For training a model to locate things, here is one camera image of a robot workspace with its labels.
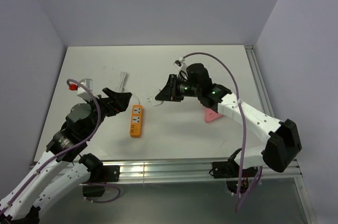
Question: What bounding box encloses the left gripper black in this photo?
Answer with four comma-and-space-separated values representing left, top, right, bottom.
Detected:
84, 87, 132, 138

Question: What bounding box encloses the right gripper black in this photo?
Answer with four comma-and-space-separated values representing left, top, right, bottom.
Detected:
155, 74, 201, 102

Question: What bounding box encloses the white plug adapter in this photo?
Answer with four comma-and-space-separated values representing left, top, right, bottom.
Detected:
146, 95, 163, 107

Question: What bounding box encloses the orange power strip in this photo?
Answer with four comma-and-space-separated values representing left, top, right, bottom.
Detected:
129, 105, 144, 138

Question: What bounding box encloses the pink triangular power strip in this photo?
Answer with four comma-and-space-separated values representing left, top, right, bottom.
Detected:
204, 108, 223, 123

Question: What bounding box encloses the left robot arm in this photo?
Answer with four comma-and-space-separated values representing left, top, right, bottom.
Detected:
1, 88, 132, 223

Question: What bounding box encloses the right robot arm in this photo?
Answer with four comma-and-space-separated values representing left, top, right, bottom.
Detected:
155, 63, 302, 176

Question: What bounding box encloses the white power strip cord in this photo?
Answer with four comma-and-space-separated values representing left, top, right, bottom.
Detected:
116, 71, 141, 106

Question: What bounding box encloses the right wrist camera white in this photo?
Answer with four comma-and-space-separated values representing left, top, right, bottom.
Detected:
174, 57, 188, 80

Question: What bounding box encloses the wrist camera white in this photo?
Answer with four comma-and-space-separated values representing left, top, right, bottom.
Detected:
67, 78, 93, 101
174, 57, 188, 80

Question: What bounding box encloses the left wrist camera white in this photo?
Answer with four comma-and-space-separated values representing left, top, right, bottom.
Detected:
67, 78, 93, 101

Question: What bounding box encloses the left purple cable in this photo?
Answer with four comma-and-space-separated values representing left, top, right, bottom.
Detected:
0, 78, 122, 210

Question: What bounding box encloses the purple cable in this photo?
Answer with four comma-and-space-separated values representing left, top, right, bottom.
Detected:
0, 78, 122, 210
182, 52, 264, 213

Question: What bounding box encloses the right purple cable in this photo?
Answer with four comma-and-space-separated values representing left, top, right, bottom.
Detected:
182, 52, 264, 213

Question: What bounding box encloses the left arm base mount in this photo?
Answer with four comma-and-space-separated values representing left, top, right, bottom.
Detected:
82, 165, 120, 199

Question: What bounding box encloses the front aluminium rail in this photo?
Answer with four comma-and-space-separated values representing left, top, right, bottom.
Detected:
25, 158, 303, 188

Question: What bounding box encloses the aluminium rail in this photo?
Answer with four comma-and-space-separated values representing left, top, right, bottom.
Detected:
245, 45, 275, 117
25, 158, 303, 188

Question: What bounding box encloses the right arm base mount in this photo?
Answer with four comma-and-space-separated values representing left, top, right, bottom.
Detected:
209, 161, 258, 194

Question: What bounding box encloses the right aluminium rail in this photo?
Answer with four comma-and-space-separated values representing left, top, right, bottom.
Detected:
245, 45, 275, 117

